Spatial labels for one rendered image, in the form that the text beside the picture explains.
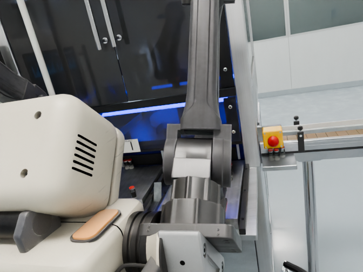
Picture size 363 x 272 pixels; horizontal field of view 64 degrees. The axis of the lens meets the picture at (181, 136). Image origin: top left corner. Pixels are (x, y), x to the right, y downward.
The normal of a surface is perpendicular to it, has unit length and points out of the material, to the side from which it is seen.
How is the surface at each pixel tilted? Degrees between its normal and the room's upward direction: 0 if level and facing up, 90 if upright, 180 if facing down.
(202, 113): 60
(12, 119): 48
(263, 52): 90
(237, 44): 90
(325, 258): 0
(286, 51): 90
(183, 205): 37
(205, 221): 52
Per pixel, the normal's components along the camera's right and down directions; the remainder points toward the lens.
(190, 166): -0.11, -0.53
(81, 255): 0.11, -0.91
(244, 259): -0.24, 0.37
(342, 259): -0.18, -0.93
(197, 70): -0.14, -0.17
